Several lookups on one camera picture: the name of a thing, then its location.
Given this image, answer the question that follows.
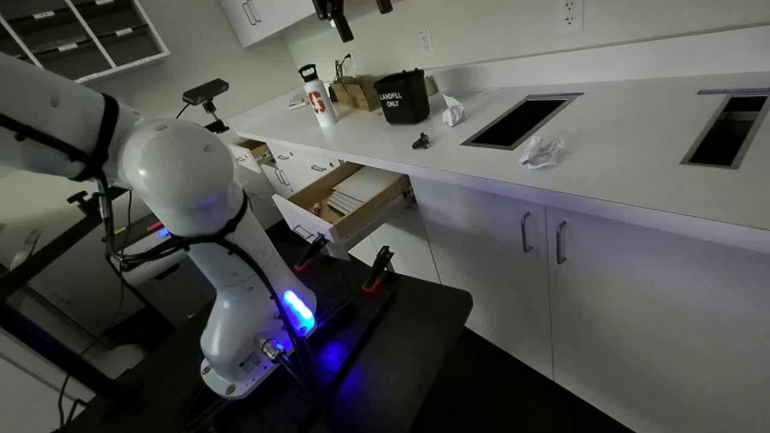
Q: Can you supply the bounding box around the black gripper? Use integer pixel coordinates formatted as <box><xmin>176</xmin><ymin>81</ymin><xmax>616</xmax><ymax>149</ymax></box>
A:
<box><xmin>313</xmin><ymin>0</ymin><xmax>354</xmax><ymax>42</ymax></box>

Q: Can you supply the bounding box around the black staple remover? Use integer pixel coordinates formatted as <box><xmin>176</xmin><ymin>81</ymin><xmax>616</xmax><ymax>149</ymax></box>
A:
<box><xmin>410</xmin><ymin>131</ymin><xmax>431</xmax><ymax>149</ymax></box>

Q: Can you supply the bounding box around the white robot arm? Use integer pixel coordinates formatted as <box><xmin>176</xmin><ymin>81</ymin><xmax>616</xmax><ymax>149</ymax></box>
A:
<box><xmin>0</xmin><ymin>53</ymin><xmax>321</xmax><ymax>400</ymax></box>

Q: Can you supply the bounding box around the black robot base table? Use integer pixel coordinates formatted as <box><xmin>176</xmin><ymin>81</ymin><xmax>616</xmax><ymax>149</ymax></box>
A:
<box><xmin>58</xmin><ymin>257</ymin><xmax>472</xmax><ymax>433</ymax></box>

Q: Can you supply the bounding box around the white upper cabinet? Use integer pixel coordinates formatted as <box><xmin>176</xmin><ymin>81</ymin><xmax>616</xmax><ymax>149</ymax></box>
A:
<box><xmin>219</xmin><ymin>0</ymin><xmax>315</xmax><ymax>48</ymax></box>

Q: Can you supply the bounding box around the white water bottle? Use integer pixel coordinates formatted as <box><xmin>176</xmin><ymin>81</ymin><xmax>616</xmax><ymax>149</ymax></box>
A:
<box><xmin>297</xmin><ymin>62</ymin><xmax>336</xmax><ymax>128</ymax></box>

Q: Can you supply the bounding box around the black landfill bin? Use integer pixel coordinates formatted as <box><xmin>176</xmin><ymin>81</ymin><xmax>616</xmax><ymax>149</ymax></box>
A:
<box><xmin>374</xmin><ymin>69</ymin><xmax>431</xmax><ymax>125</ymax></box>

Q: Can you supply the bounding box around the crumpled white paper near bin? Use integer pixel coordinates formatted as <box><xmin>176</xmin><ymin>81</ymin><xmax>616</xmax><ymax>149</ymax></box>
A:
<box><xmin>443</xmin><ymin>94</ymin><xmax>463</xmax><ymax>128</ymax></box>

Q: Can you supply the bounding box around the open wooden drawer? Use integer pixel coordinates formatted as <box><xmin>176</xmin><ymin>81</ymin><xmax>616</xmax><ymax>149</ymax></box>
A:
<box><xmin>273</xmin><ymin>164</ymin><xmax>410</xmax><ymax>260</ymax></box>

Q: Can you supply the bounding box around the red black clamp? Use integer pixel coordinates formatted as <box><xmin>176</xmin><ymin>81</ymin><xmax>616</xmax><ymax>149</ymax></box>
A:
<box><xmin>361</xmin><ymin>246</ymin><xmax>395</xmax><ymax>295</ymax></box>
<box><xmin>291</xmin><ymin>232</ymin><xmax>326</xmax><ymax>273</ymax></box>

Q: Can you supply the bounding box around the white cabinet door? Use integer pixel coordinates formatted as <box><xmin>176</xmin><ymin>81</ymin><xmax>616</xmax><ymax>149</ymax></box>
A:
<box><xmin>546</xmin><ymin>210</ymin><xmax>770</xmax><ymax>433</ymax></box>
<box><xmin>414</xmin><ymin>181</ymin><xmax>553</xmax><ymax>377</ymax></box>

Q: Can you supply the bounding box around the white lower cabinet door right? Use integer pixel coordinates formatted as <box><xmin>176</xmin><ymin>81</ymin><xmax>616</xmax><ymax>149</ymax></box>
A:
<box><xmin>546</xmin><ymin>210</ymin><xmax>770</xmax><ymax>433</ymax></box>

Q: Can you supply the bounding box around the black camera on stand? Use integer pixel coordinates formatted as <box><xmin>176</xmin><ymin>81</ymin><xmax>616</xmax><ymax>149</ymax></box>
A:
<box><xmin>183</xmin><ymin>77</ymin><xmax>227</xmax><ymax>131</ymax></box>

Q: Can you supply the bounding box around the wall mail sorter shelf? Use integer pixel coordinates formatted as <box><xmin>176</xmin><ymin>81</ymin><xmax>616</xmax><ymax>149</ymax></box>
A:
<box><xmin>0</xmin><ymin>0</ymin><xmax>167</xmax><ymax>81</ymax></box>

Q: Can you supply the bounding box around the wall power outlet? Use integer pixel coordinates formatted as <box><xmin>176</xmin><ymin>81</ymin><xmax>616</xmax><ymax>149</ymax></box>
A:
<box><xmin>558</xmin><ymin>0</ymin><xmax>584</xmax><ymax>34</ymax></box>

